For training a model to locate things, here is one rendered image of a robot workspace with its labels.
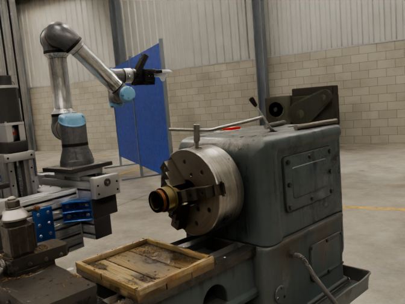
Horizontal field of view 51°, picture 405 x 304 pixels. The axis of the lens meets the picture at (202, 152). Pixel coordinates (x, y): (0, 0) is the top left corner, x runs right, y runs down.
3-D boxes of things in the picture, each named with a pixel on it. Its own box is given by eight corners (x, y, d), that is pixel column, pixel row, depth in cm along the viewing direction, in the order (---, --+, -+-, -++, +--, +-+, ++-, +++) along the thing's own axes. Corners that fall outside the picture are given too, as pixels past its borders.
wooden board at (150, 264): (147, 247, 164) (147, 236, 163) (215, 268, 138) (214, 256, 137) (76, 273, 143) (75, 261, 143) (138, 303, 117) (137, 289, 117)
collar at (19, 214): (23, 213, 125) (21, 203, 124) (34, 217, 119) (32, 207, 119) (-6, 220, 119) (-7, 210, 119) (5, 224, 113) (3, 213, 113)
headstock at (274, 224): (264, 198, 225) (259, 124, 221) (349, 209, 191) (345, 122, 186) (179, 228, 185) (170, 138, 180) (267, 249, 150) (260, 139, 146)
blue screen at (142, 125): (103, 168, 1017) (93, 68, 989) (137, 163, 1046) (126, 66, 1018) (150, 199, 637) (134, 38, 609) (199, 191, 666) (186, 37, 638)
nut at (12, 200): (17, 205, 121) (15, 193, 121) (23, 207, 119) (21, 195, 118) (3, 209, 119) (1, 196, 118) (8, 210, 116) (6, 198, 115)
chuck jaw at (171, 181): (187, 187, 158) (171, 161, 162) (193, 180, 155) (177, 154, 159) (163, 193, 150) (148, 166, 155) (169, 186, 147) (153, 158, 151)
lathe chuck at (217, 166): (179, 218, 173) (177, 141, 167) (237, 239, 151) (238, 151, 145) (161, 223, 167) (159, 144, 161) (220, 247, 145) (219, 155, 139)
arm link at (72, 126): (64, 145, 186) (61, 113, 185) (57, 143, 198) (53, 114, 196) (91, 141, 192) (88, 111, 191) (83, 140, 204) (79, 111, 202)
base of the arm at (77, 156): (53, 166, 194) (50, 145, 193) (81, 161, 206) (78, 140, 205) (73, 167, 185) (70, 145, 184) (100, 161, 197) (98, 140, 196)
